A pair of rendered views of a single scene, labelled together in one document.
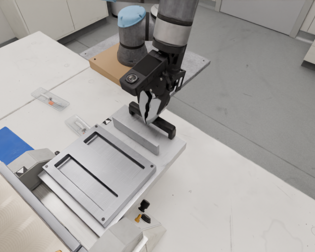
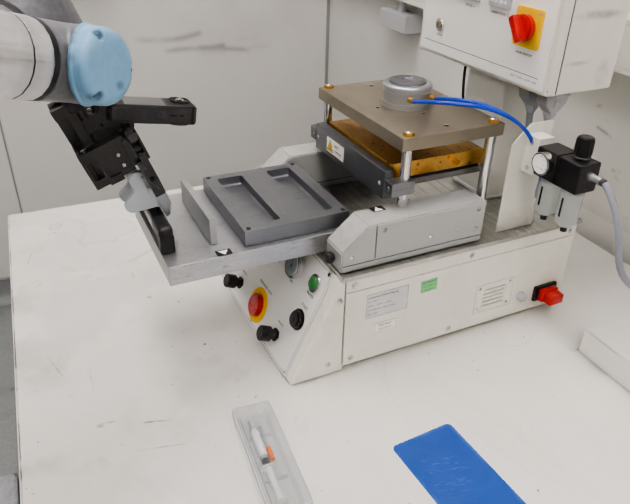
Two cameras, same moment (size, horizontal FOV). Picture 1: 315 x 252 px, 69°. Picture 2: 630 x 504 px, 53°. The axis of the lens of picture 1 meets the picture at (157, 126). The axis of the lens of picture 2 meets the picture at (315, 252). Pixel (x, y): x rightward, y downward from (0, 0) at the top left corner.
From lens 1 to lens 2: 1.19 m
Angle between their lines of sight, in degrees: 95
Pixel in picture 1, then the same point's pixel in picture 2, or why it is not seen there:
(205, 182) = (115, 298)
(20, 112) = not seen: outside the picture
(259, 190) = (56, 267)
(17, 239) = (357, 96)
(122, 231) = (278, 159)
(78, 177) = (304, 202)
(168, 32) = not seen: hidden behind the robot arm
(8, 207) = (365, 106)
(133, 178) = (237, 186)
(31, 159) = (362, 216)
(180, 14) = not seen: hidden behind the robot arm
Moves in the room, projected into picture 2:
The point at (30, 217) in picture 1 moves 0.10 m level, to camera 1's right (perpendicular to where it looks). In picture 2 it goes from (346, 100) to (291, 91)
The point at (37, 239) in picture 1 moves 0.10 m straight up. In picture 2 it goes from (342, 93) to (344, 31)
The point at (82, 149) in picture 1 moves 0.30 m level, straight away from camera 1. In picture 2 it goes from (285, 211) to (298, 340)
